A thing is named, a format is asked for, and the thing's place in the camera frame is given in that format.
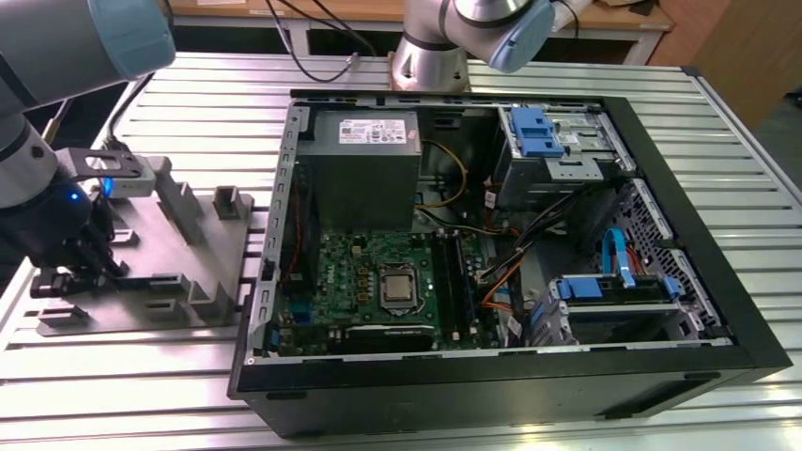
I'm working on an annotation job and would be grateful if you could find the silver CPU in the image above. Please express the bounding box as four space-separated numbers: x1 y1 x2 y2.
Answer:
382 274 420 303

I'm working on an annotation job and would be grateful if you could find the metal drive cage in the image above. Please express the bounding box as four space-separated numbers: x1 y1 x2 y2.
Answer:
494 105 638 212

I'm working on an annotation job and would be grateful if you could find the black graphics card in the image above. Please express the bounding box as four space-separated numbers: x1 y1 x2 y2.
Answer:
342 322 435 354

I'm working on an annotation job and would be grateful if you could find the black camera bracket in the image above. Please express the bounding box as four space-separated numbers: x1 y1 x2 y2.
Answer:
53 147 143 183

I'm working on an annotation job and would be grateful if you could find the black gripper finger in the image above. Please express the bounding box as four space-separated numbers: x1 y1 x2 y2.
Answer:
29 266 76 300
92 220 131 283

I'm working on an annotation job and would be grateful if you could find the black PC case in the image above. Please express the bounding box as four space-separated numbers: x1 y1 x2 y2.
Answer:
225 87 794 441

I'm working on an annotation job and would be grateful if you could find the hard disk in blue carrier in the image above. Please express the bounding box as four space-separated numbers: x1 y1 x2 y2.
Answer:
550 274 683 305

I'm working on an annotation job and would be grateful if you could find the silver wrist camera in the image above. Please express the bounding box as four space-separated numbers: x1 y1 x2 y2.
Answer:
99 156 159 199

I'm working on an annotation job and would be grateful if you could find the black wire bundle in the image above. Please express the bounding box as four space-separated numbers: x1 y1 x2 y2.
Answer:
480 181 628 283

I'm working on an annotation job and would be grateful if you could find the metal disk bay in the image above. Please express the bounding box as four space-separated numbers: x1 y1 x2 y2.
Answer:
544 274 722 347

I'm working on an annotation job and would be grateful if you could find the grey parts rack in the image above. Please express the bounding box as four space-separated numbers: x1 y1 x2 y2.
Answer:
35 157 272 338

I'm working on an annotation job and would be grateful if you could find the brown wooden cabinet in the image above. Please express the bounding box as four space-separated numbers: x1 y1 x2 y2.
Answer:
647 0 802 128

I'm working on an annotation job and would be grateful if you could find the blue data wire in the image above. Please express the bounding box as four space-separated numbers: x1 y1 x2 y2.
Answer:
600 227 638 288

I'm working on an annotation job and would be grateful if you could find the orange wire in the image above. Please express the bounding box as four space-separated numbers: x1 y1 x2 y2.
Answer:
479 268 523 311

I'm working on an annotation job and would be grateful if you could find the metal CPU socket cover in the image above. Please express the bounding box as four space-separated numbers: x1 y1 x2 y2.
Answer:
374 262 428 317

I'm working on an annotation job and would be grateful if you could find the blue plastic drive latch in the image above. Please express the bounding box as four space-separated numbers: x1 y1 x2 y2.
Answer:
507 106 568 160

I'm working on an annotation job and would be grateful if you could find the black RAM slot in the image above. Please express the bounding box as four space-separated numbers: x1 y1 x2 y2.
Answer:
444 228 460 340
434 228 448 340

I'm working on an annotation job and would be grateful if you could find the green motherboard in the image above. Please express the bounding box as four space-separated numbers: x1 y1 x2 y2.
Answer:
275 227 524 353

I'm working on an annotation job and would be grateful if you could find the yellow power wire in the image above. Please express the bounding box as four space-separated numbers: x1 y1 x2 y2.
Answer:
420 140 468 209

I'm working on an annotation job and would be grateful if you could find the wooden desk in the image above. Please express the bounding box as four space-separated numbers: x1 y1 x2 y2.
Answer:
165 0 676 66

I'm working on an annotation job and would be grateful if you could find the grey power supply unit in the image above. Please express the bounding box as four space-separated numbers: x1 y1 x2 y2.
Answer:
294 108 422 234

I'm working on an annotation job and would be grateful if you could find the thin black looped cable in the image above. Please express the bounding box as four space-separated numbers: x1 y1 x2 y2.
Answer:
261 0 380 84

